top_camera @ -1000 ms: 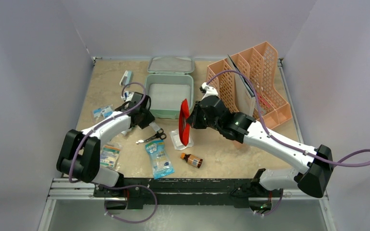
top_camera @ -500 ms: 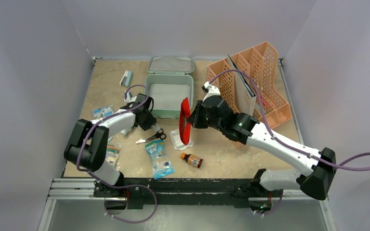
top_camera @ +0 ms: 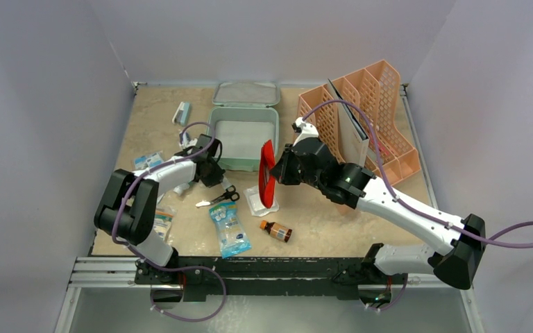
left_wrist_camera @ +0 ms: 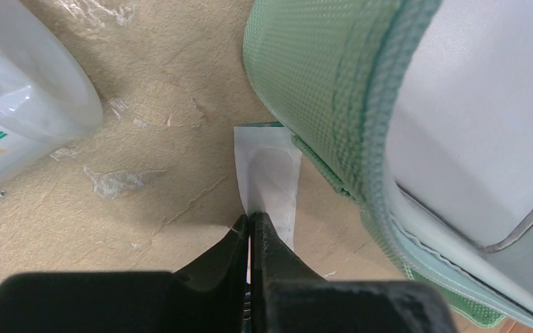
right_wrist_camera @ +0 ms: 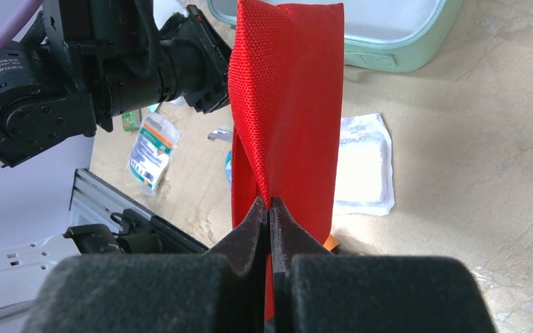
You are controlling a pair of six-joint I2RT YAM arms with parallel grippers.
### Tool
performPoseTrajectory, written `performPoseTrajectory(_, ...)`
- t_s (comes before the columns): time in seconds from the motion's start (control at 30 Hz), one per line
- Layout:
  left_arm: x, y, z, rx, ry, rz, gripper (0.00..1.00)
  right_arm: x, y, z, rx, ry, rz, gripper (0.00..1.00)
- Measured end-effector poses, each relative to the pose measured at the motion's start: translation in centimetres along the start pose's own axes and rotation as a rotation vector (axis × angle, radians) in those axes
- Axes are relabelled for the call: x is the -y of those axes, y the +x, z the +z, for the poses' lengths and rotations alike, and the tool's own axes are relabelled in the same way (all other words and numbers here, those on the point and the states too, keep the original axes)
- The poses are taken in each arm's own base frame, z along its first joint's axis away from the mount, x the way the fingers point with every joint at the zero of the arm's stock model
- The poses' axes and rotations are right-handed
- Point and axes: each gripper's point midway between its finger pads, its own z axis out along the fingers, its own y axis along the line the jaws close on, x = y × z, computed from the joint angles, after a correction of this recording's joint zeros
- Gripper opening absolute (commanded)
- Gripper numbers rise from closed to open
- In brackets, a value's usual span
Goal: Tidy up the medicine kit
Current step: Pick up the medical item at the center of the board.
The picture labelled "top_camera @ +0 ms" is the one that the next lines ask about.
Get small white blue tube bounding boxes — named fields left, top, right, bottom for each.
left=178, top=130, right=191, bottom=148

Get peach plastic file organizer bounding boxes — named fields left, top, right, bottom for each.
left=297, top=60, right=421, bottom=186

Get red first aid pouch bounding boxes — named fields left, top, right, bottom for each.
left=258, top=140, right=276, bottom=208

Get black handled scissors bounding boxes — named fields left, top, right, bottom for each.
left=195, top=185, right=240, bottom=208

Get blue white sachet packet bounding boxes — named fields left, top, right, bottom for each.
left=133, top=152, right=164, bottom=171

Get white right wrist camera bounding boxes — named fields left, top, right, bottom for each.
left=291, top=117, right=319, bottom=145

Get blue wet wipes packet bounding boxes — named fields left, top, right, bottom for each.
left=209, top=202, right=252, bottom=259

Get bandage box in bag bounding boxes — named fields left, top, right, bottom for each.
left=153, top=207, right=176, bottom=241

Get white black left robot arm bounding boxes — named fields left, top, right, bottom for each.
left=94, top=134, right=225, bottom=284

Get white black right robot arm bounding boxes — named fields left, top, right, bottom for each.
left=259, top=137, right=486, bottom=290

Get brown glass medicine bottle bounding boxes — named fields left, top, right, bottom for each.
left=260, top=220, right=292, bottom=243

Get white bottle green label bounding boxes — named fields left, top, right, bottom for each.
left=173, top=182, right=191, bottom=196

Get mint green open case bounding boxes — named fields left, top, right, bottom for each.
left=208, top=81, right=280, bottom=172

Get white ointment tube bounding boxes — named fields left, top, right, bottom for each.
left=221, top=178, right=232, bottom=189

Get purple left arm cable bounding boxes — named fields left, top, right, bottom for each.
left=110, top=121, right=227, bottom=277

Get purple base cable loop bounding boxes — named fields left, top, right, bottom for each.
left=150, top=268, right=229, bottom=323

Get grey folder in organizer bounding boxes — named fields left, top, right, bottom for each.
left=334, top=103, right=369, bottom=167

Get white gauze packets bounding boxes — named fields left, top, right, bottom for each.
left=244, top=185, right=280, bottom=217

